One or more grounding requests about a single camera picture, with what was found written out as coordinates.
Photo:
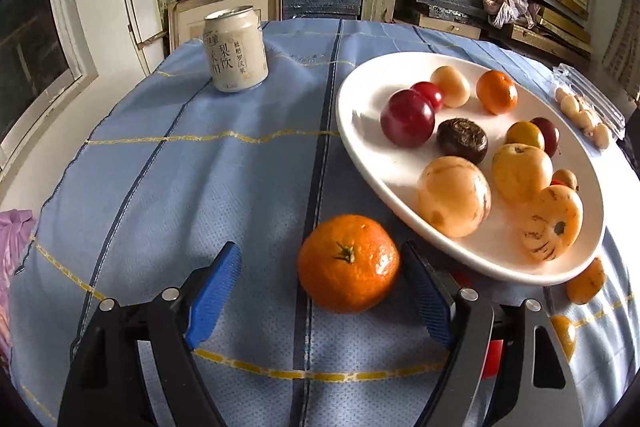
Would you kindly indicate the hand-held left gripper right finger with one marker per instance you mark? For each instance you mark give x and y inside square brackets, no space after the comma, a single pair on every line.
[427,297]

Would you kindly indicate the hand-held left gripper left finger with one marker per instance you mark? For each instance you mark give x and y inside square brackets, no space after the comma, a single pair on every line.
[212,297]

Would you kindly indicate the large orange tangerine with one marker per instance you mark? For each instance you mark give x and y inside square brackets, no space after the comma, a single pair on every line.
[348,263]

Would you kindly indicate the large pale yellow pear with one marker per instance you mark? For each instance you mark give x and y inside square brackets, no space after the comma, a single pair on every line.
[454,196]

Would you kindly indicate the white oval plate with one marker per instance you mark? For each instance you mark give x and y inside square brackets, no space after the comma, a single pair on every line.
[380,157]

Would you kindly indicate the round yellow pear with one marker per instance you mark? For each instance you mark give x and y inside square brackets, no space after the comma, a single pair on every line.
[521,172]

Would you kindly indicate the orange kumquat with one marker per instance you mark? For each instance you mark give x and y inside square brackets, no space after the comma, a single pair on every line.
[586,281]
[565,336]

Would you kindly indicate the brown water chestnut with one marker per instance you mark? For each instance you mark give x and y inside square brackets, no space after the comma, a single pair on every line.
[462,140]

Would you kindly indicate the small red tomato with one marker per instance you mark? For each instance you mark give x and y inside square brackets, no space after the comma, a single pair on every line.
[557,183]
[431,93]

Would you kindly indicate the large dark red plum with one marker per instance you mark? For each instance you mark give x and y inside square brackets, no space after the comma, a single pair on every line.
[407,118]

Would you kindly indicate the yellow orange tomato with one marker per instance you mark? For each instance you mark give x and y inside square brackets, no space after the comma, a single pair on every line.
[524,134]

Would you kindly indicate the small dark red plum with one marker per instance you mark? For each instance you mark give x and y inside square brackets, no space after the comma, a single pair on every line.
[549,134]

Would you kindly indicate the small spotted yellow pear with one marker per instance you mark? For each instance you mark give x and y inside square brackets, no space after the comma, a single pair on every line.
[450,86]

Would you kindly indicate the small orange tangerine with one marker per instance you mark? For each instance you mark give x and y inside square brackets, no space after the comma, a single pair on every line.
[496,92]

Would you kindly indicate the blue striped tablecloth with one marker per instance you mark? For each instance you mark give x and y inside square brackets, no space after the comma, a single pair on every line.
[175,182]

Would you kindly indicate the streaked yellow pear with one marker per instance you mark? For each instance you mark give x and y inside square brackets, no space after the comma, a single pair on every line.
[552,223]

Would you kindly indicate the small brown longan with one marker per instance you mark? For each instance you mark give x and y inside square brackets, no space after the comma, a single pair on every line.
[567,178]

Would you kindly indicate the pink cloth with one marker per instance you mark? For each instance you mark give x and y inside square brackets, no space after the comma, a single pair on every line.
[12,267]

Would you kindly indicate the row of beige longans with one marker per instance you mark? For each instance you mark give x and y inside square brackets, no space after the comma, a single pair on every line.
[584,119]

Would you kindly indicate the white beverage can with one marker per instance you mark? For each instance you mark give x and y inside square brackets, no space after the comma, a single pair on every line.
[235,52]

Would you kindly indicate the clear plastic container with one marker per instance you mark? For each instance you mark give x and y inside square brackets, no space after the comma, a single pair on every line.
[595,92]

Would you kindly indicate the white framed window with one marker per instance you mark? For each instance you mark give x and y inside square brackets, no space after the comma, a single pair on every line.
[30,57]

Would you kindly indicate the pink plastic bag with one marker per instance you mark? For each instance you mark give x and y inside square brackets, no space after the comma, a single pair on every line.
[505,2]

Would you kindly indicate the brick pattern curtain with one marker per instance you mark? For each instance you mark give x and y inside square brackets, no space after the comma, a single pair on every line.
[622,37]

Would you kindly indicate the beige picture frame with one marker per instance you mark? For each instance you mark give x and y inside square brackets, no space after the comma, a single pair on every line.
[195,19]

